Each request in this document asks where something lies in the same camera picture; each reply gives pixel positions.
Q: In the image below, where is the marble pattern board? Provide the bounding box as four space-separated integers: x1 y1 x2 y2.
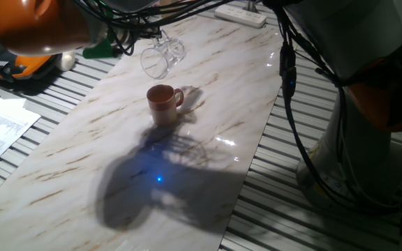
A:
0 13 302 251

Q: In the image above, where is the orange black teach pendant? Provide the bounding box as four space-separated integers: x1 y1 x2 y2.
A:
0 50 61 83

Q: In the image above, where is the white rounded object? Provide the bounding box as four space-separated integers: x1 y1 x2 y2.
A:
54 50 77 73

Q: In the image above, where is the orange ceramic mug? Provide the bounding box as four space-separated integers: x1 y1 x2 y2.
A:
146 84 185 127

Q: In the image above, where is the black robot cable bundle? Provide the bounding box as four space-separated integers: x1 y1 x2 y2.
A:
71 0 402 217

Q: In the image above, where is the white power strip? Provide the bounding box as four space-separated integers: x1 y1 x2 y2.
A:
214 3 267 29

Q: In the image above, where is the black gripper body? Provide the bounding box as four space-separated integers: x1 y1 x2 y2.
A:
126 24 151 41

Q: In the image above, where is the clear glass mug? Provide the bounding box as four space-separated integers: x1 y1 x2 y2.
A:
140 29 188 80

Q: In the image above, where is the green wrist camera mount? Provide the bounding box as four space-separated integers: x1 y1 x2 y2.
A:
82 29 125 59

